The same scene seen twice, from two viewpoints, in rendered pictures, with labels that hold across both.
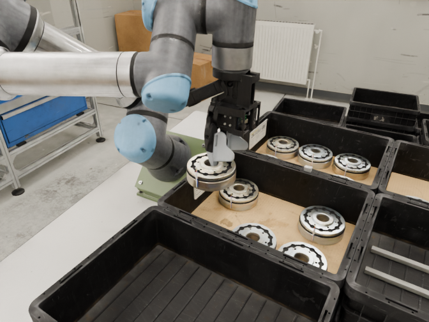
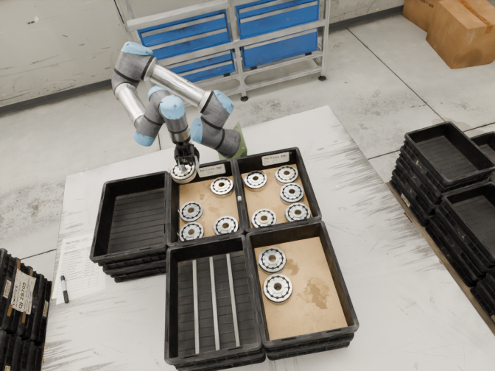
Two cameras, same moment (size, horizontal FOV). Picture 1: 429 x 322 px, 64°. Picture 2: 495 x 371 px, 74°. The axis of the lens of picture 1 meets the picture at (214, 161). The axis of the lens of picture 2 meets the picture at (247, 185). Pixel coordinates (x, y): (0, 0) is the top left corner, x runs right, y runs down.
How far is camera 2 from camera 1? 116 cm
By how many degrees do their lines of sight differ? 47
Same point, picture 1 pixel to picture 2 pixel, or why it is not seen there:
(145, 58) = (138, 121)
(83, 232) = not seen: hidden behind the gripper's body
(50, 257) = (162, 163)
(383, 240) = (241, 257)
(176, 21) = (149, 111)
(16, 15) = (138, 67)
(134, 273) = (153, 191)
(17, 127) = (253, 56)
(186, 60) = (148, 129)
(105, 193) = not seen: hidden behind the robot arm
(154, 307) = (144, 207)
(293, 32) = not seen: outside the picture
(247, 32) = (171, 127)
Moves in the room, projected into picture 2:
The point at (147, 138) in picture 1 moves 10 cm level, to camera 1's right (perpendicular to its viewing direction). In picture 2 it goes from (195, 135) to (208, 145)
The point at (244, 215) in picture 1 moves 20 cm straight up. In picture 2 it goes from (212, 199) to (202, 169)
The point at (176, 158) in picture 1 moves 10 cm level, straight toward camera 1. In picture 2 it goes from (222, 149) to (208, 160)
